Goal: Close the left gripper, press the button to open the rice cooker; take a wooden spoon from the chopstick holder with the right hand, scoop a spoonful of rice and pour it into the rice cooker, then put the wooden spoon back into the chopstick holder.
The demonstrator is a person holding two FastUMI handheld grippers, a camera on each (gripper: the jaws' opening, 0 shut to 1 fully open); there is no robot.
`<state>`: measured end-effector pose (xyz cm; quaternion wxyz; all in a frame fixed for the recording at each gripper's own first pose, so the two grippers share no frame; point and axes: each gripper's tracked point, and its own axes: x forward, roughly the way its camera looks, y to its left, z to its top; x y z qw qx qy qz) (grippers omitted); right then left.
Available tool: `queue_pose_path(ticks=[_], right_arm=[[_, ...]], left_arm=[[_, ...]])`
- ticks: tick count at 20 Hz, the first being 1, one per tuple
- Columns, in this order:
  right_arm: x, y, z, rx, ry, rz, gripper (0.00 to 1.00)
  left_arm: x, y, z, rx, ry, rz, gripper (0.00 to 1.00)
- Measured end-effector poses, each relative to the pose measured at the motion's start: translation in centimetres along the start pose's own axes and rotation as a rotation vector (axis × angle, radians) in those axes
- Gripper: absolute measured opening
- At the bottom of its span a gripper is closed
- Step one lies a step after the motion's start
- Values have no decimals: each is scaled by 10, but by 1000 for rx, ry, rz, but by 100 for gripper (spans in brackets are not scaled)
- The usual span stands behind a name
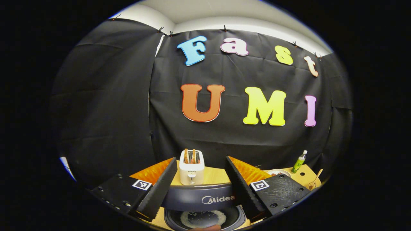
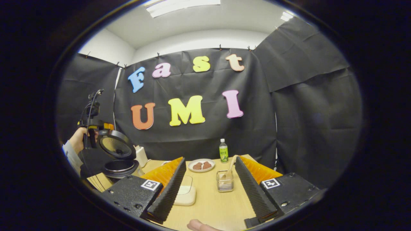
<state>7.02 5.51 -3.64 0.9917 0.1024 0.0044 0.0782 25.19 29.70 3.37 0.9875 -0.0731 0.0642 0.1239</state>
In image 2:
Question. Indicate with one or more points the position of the black table edge clamp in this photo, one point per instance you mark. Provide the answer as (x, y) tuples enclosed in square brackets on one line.
[(255, 223)]

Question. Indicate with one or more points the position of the dark lid silver rice cooker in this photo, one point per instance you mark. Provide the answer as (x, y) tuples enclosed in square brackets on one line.
[(117, 146)]

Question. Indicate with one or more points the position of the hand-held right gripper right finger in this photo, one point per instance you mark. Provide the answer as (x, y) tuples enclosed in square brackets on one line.
[(253, 192)]

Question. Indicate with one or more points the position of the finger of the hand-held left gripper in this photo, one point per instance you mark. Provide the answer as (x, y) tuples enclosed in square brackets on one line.
[(104, 125)]

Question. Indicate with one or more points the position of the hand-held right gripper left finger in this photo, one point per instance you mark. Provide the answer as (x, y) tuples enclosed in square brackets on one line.
[(170, 192)]

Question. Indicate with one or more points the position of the black backdrop cloth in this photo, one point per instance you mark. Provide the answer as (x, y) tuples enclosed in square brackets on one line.
[(199, 138)]

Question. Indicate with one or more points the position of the small ceiling light panel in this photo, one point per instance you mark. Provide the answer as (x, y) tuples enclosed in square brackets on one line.
[(286, 16)]

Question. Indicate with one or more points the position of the wooden spoon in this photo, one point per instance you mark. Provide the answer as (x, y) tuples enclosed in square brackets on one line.
[(231, 163)]

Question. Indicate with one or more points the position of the cream rice container clear lid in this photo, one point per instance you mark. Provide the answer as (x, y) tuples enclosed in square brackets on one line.
[(186, 195)]

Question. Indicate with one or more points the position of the brown food piece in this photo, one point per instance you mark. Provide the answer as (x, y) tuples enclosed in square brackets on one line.
[(197, 166), (207, 165)]

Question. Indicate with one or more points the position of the white round plate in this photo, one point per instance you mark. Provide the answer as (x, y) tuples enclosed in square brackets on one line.
[(201, 170)]

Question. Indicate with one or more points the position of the green drink bottle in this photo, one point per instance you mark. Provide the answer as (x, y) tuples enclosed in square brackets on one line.
[(223, 153)]

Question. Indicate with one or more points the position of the white toaster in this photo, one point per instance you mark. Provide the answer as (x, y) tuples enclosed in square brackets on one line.
[(141, 157)]

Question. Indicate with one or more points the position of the large ceiling light panel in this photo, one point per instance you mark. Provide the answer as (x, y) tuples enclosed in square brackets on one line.
[(179, 6)]

